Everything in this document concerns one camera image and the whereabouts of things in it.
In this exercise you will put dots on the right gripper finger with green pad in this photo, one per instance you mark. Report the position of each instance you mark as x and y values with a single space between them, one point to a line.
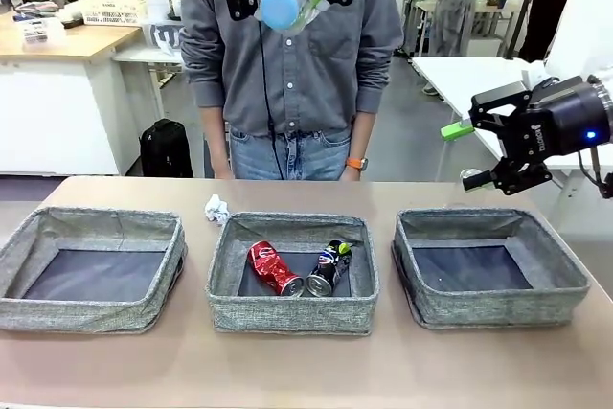
498 102
517 176

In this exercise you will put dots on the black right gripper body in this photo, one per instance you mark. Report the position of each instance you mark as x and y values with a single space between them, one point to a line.
560 126

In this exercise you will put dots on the clear bottle blue cap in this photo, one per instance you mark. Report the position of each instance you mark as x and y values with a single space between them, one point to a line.
280 6

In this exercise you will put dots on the crushed dark can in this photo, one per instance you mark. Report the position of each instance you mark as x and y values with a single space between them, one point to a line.
325 275

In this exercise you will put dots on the white paper ball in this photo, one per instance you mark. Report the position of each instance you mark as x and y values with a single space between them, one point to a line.
216 210

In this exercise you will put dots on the crushed red can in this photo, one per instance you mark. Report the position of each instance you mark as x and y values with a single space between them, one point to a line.
270 265

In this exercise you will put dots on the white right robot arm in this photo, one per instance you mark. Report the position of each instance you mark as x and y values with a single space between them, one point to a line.
589 6

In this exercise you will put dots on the person's left forearm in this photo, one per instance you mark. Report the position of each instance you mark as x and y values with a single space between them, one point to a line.
364 136

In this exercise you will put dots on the person's right forearm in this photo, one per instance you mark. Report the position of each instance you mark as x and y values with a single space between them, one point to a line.
213 141

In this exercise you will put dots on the person's left hand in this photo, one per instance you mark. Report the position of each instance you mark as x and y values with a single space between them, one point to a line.
350 175

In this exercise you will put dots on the person's right hand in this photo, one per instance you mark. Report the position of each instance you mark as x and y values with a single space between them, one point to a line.
224 173

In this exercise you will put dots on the white paper roll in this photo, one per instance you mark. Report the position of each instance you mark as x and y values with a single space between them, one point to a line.
157 6

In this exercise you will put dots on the clear bin with logo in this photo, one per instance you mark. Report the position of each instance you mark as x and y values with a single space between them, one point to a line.
163 35

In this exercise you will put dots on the grey button shirt torso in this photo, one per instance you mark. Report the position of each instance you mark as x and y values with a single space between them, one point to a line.
325 74

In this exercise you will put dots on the background person beige top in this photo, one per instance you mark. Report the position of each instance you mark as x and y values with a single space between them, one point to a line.
551 21

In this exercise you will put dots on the black tripod pole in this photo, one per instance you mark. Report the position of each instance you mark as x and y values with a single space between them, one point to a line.
527 2

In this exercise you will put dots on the background person white top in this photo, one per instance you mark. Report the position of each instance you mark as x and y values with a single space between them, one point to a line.
455 6

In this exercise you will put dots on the white background table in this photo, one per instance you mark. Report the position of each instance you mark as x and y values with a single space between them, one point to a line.
143 52

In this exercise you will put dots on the white printed crate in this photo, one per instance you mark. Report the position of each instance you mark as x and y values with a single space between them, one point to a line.
115 9

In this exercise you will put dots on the grey fabric basket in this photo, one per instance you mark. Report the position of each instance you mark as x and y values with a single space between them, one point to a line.
96 318
287 318
503 308

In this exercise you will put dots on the orange wrist band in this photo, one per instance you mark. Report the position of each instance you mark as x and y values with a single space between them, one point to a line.
356 163

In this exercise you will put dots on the black backpack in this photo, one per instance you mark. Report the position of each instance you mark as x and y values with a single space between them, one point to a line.
165 150

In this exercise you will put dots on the blue jeans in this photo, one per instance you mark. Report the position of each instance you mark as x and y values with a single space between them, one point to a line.
311 155

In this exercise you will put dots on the folded cloth stack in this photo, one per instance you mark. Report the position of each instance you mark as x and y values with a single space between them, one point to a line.
36 9

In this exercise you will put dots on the clear plastic storage box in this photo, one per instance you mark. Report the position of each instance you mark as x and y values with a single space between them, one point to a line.
38 30

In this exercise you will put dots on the background desk grey frame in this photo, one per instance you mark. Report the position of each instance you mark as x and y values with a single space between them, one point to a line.
488 21

